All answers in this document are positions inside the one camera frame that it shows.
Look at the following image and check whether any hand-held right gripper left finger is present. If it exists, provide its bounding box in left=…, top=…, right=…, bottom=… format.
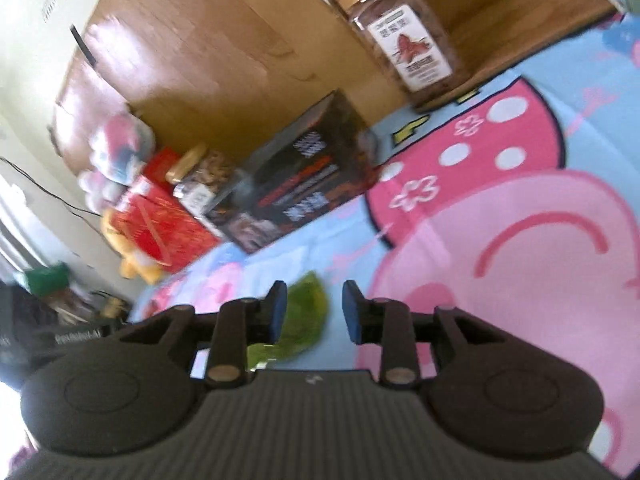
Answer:
left=120, top=280, right=289, bottom=389

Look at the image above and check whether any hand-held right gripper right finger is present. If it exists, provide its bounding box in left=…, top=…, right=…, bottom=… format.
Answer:
left=341, top=280, right=502, bottom=387

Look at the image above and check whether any dark green snack packet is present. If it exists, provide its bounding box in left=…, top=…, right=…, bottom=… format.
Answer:
left=247, top=270, right=331, bottom=366

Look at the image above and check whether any black tin box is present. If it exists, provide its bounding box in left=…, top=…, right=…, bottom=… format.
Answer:
left=205, top=89, right=378, bottom=255

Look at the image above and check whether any green box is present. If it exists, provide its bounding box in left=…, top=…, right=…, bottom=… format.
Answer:
left=24, top=264, right=70, bottom=297

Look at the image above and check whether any yellow duck plush toy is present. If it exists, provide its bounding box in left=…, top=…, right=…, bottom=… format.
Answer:
left=100, top=210, right=163, bottom=283

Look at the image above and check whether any red gift box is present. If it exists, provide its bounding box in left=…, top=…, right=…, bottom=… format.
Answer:
left=112, top=147, right=223, bottom=275

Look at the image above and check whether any cashew jar with gold lid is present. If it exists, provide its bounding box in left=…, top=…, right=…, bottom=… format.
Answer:
left=165, top=142, right=238, bottom=218

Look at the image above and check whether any printed blue blanket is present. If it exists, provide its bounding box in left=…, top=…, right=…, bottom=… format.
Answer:
left=125, top=10, right=640, bottom=480

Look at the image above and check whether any pink and blue plush toy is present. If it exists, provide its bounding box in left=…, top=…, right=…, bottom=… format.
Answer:
left=77, top=112, right=156, bottom=211

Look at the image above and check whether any wooden headboard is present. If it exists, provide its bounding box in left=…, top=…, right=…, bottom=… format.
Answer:
left=52, top=0, right=406, bottom=173

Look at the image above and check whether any pecan jar with gold lid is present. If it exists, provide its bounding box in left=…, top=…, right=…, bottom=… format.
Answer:
left=336, top=0, right=471, bottom=111

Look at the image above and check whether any dark tape strip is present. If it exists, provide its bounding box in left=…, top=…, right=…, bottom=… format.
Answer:
left=70, top=24, right=98, bottom=67

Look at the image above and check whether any black wall cable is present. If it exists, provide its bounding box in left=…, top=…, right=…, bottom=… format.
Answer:
left=0, top=156, right=103, bottom=218

